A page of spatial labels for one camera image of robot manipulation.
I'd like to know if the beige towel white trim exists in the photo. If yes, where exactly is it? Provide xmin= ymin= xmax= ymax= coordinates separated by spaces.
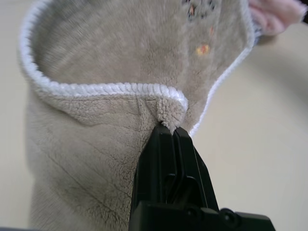
xmin=18 ymin=0 xmax=256 ymax=231

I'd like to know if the pink folded towel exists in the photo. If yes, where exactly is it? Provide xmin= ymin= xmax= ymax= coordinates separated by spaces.
xmin=247 ymin=0 xmax=305 ymax=37

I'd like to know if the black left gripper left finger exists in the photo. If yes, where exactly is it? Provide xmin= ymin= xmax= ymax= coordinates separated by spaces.
xmin=131 ymin=124 xmax=179 ymax=210

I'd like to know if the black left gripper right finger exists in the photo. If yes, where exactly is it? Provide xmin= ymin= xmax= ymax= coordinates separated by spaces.
xmin=173 ymin=127 xmax=219 ymax=209

